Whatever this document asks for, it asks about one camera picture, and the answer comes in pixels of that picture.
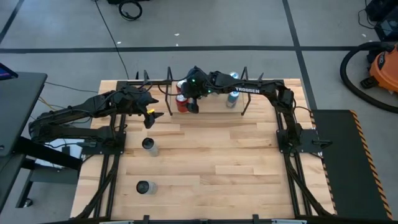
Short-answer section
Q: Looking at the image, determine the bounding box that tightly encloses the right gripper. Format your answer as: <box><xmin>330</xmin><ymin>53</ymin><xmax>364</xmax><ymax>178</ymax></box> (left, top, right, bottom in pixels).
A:
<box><xmin>181</xmin><ymin>65</ymin><xmax>213</xmax><ymax>114</ymax></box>

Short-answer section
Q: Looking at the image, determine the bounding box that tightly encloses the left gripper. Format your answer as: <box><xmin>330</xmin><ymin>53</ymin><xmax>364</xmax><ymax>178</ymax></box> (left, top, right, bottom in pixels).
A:
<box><xmin>119</xmin><ymin>84</ymin><xmax>165</xmax><ymax>129</ymax></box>

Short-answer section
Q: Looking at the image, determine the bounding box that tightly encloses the Celsius Tropical Vibe can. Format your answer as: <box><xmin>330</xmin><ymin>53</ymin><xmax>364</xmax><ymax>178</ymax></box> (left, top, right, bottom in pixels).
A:
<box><xmin>141</xmin><ymin>137</ymin><xmax>159</xmax><ymax>157</ymax></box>

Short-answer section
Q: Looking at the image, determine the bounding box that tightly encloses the Celsius Arctic Vibe can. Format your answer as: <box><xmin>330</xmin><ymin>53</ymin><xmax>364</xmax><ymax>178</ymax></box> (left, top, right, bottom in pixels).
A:
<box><xmin>136</xmin><ymin>180</ymin><xmax>159</xmax><ymax>195</ymax></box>

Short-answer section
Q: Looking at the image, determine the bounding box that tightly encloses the black desk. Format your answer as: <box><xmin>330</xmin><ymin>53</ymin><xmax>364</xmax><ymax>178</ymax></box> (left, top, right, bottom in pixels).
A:
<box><xmin>0</xmin><ymin>72</ymin><xmax>83</xmax><ymax>215</ymax></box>

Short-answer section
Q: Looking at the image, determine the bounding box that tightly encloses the tablet screen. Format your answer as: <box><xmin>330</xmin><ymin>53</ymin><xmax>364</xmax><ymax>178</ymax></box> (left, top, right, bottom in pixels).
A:
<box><xmin>0</xmin><ymin>62</ymin><xmax>19</xmax><ymax>81</ymax></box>

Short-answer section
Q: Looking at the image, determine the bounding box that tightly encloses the orange shop vacuum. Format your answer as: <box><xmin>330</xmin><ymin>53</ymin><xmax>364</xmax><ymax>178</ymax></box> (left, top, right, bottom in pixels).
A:
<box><xmin>360</xmin><ymin>43</ymin><xmax>398</xmax><ymax>94</ymax></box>
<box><xmin>339</xmin><ymin>41</ymin><xmax>398</xmax><ymax>114</ymax></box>

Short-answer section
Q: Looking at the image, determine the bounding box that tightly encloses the black hazard-striped floor mat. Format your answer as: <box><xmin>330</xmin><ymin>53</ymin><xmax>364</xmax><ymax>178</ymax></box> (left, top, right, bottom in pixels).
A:
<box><xmin>312</xmin><ymin>108</ymin><xmax>394</xmax><ymax>220</ymax></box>

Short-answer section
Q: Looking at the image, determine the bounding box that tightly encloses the black equipment case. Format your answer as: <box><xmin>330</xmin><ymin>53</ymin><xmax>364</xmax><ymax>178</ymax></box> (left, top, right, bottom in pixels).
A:
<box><xmin>365</xmin><ymin>0</ymin><xmax>398</xmax><ymax>43</ymax></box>

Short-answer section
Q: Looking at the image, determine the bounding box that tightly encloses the black-frame wooden shelf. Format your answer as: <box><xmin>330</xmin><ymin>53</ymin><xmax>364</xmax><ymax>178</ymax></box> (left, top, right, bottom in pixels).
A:
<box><xmin>164</xmin><ymin>66</ymin><xmax>264</xmax><ymax>118</ymax></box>

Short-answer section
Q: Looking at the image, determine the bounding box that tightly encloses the black floor cable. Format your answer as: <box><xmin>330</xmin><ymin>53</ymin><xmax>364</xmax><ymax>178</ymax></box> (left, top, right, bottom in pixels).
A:
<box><xmin>93</xmin><ymin>0</ymin><xmax>130</xmax><ymax>80</ymax></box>

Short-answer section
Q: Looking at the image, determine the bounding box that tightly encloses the coiled black cable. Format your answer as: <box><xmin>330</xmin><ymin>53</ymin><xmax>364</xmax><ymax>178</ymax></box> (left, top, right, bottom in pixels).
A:
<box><xmin>118</xmin><ymin>0</ymin><xmax>144</xmax><ymax>22</ymax></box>

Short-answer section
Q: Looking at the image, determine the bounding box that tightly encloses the yellow floor cable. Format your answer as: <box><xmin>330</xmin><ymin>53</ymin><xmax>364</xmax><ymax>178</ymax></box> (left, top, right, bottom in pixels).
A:
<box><xmin>37</xmin><ymin>96</ymin><xmax>52</xmax><ymax>111</ymax></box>

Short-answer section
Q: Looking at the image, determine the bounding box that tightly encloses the black table frame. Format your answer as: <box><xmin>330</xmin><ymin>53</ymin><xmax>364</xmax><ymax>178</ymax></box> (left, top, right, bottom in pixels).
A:
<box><xmin>70</xmin><ymin>79</ymin><xmax>335</xmax><ymax>224</ymax></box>

